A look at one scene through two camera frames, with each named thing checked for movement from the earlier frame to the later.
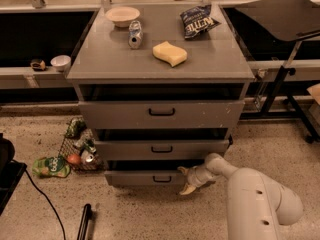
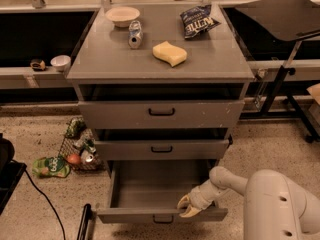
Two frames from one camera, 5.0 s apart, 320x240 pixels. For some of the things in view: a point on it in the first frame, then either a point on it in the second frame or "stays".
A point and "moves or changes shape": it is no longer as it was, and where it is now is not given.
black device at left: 11,171 stays
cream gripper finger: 188,188 → 190,212
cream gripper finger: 185,170 → 184,201
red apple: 74,159 stays
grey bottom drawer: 150,178 moves or changes shape
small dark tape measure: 38,65 stays
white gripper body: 197,178 → 201,198
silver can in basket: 86,156 stays
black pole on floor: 84,222 stays
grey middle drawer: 145,150 stays
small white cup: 61,63 stays
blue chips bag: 198,21 stays
